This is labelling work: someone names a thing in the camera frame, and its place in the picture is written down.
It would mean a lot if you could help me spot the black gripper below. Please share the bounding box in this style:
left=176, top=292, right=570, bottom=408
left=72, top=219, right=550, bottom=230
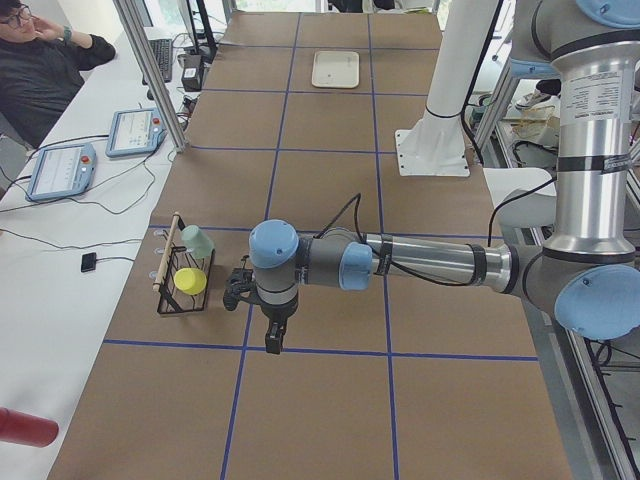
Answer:
left=261, top=298, right=298, bottom=355

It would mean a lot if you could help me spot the light green cup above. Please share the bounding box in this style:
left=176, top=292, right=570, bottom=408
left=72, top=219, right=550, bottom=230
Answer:
left=181, top=225, right=215, bottom=259

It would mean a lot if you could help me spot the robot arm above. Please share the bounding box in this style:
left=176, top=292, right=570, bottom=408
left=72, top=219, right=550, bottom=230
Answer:
left=249, top=1, right=639, bottom=354

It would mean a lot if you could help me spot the yellow cup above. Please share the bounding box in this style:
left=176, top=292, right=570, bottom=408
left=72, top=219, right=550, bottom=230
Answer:
left=173, top=268, right=207, bottom=296

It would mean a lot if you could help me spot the cream rabbit tray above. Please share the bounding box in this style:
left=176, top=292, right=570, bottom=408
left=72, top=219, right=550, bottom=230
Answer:
left=311, top=50, right=360, bottom=89

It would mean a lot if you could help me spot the small black square device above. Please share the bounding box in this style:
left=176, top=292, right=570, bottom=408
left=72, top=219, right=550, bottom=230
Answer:
left=80, top=252, right=97, bottom=273

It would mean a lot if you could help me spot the far blue teach pendant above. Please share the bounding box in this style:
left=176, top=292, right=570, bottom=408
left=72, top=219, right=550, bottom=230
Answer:
left=105, top=108, right=166, bottom=158

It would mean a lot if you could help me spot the blue teach pendant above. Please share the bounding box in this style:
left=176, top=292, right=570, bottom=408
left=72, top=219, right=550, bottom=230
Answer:
left=25, top=143, right=96, bottom=202
left=105, top=108, right=166, bottom=158

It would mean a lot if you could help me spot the near blue teach pendant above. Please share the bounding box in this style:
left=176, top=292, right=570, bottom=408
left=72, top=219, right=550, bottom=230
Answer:
left=25, top=143, right=96, bottom=202

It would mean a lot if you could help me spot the red cylinder bottle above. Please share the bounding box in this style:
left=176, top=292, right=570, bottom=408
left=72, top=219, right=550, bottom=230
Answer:
left=1, top=407, right=59, bottom=447

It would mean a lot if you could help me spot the black power adapter box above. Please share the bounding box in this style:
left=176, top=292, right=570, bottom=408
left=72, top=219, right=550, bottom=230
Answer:
left=181, top=55, right=204, bottom=92

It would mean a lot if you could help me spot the black keyboard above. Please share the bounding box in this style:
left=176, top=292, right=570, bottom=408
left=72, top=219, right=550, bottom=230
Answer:
left=148, top=38, right=173, bottom=83

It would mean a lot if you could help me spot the person in black shirt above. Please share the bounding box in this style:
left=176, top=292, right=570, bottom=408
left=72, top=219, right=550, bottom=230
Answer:
left=1, top=1, right=116, bottom=147

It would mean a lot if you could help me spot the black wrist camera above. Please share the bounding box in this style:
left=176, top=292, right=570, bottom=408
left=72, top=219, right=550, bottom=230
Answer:
left=223, top=255, right=260, bottom=311

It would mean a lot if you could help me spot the black wire cup rack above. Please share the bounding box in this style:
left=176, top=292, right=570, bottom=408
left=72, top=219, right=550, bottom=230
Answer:
left=150, top=212, right=216, bottom=316

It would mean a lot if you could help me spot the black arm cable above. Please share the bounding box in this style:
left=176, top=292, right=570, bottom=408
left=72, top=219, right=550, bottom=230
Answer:
left=317, top=192, right=557, bottom=287

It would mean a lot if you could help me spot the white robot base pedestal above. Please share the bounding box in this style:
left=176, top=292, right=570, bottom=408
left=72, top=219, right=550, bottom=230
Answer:
left=395, top=0, right=502, bottom=177

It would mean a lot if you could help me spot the aluminium frame post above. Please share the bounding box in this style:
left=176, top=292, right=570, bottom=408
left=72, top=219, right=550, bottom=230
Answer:
left=113, top=0, right=187, bottom=153

